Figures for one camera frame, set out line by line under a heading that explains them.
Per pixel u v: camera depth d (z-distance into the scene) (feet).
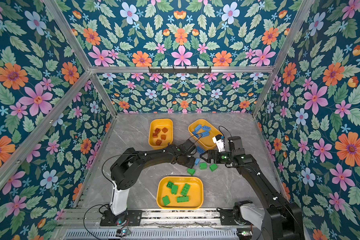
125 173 1.66
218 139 2.41
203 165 2.96
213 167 2.98
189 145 2.45
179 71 3.04
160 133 3.53
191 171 2.83
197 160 3.01
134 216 2.41
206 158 2.39
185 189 2.68
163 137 3.43
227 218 2.38
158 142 3.31
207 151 2.31
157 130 3.53
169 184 2.73
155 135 3.44
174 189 2.74
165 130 3.53
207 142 3.23
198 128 3.53
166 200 2.62
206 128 3.49
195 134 3.40
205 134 3.51
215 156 2.27
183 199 2.55
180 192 2.67
